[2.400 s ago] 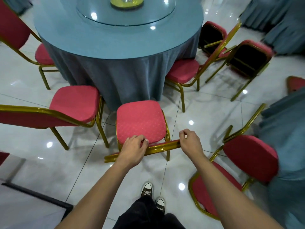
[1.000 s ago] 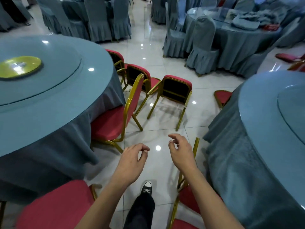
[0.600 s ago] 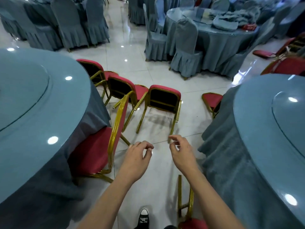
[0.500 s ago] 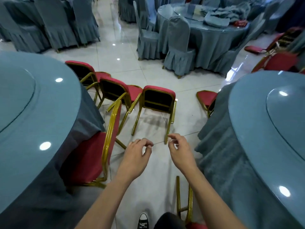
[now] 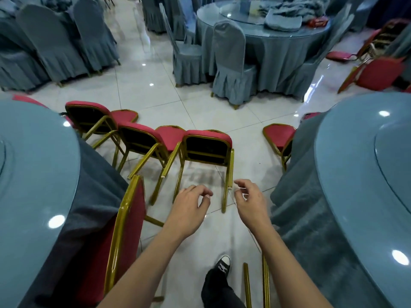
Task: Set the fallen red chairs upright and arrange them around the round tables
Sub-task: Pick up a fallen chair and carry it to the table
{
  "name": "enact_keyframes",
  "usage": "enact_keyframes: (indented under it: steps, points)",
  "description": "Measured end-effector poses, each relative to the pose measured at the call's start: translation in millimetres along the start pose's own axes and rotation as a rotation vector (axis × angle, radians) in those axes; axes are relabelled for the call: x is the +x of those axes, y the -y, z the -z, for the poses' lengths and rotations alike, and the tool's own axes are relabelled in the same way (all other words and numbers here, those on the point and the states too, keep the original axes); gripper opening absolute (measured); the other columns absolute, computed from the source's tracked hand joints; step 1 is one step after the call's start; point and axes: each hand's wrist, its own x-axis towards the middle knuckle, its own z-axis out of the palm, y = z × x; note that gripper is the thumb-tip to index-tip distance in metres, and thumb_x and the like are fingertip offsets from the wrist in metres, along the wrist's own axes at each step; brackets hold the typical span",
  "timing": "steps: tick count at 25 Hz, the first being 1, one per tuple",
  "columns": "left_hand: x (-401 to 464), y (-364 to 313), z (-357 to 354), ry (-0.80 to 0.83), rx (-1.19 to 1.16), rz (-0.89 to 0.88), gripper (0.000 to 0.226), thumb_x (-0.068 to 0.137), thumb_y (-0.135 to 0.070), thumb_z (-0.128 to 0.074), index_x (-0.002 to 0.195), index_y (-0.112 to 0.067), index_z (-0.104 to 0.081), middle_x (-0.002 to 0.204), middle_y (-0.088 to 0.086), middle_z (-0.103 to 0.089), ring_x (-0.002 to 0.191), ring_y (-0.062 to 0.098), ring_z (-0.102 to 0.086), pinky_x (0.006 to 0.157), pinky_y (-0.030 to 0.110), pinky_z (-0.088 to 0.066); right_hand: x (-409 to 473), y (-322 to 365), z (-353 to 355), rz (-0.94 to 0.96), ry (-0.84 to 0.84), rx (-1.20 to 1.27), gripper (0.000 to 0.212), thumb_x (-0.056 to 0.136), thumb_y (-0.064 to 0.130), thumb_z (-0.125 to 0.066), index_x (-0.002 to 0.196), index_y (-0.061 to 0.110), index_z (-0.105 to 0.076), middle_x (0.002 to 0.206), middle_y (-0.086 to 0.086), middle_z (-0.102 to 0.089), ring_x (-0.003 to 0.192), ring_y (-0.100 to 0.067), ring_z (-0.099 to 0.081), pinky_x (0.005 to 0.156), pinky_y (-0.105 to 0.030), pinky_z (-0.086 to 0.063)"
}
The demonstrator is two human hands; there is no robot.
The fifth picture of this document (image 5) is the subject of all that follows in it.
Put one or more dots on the person's left hand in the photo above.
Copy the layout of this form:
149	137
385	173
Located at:
187	211

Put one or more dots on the person's left forearm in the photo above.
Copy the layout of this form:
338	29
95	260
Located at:
141	275

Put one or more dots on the blue round table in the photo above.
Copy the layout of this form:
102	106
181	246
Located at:
346	163
38	176
205	19

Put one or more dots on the person's right hand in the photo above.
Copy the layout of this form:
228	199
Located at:
255	211

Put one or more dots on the red packet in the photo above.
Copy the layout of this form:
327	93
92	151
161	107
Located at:
318	21

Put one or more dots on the person's right forearm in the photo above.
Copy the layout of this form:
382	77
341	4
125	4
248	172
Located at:
289	272

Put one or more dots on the red chair gold frame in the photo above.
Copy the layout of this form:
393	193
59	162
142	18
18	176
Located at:
205	150
128	227
278	134
310	116
340	56
247	285
170	136
379	75
123	117
27	100

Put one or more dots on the black white canvas sneaker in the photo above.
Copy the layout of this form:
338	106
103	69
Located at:
223	265

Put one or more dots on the grey folded cloth pile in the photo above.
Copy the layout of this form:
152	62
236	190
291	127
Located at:
285	20

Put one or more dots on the black trousers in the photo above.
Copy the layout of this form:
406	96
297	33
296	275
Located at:
218	291

